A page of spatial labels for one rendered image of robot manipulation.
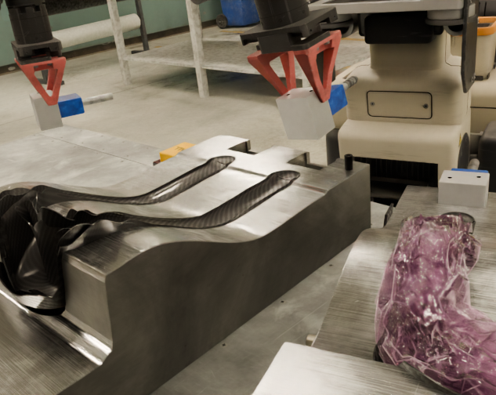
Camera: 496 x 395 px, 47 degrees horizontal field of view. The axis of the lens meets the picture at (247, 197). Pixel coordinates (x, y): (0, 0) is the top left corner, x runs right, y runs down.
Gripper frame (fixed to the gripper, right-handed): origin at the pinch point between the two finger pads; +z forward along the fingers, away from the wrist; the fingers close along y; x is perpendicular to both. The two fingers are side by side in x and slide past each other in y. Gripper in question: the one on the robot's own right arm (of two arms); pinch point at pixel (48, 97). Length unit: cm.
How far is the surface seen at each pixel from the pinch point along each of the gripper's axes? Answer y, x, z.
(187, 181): 34.2, 10.2, 6.9
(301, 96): 42.3, 22.9, -3.0
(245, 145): 27.9, 21.8, 6.5
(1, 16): -638, 43, 30
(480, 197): 58, 35, 8
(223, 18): -670, 334, 77
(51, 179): -3.1, -2.7, 15.0
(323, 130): 44, 25, 1
